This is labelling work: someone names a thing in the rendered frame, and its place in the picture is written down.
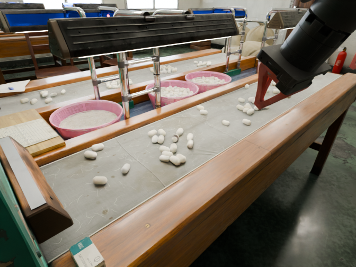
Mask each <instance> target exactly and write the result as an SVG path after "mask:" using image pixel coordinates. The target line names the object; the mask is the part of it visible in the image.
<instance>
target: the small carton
mask: <svg viewBox="0 0 356 267"><path fill-rule="evenodd" d="M69 251H70V254H71V256H72V258H73V259H74V261H75V263H76V265H77V267H106V264H105V260H104V258H103V257H102V255H101V254H100V252H99V251H98V249H97V248H96V246H95V245H94V243H93V242H92V240H91V239H90V237H89V236H87V237H85V238H83V239H82V240H80V241H79V242H77V243H76V244H74V245H73V246H71V247H69Z"/></svg>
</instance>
